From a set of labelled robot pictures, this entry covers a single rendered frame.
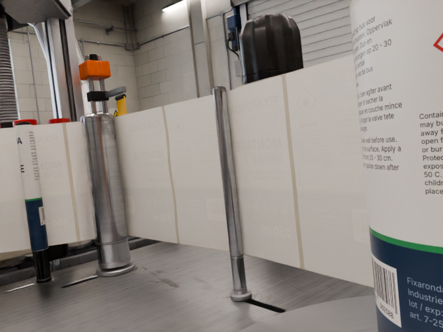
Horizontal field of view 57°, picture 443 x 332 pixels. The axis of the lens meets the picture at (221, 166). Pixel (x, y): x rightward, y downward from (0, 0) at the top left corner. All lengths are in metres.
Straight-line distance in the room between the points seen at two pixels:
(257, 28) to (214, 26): 6.06
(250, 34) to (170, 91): 6.65
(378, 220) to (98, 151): 0.38
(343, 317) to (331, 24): 5.13
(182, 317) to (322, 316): 0.12
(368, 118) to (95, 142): 0.37
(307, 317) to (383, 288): 0.15
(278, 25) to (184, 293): 0.34
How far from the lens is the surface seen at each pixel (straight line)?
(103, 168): 0.49
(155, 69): 7.50
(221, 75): 6.42
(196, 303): 0.39
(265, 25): 0.54
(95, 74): 0.80
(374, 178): 0.16
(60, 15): 0.86
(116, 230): 0.50
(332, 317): 0.31
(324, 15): 5.45
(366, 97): 0.16
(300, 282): 0.41
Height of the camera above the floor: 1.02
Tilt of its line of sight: 3 degrees down
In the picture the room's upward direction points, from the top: 6 degrees counter-clockwise
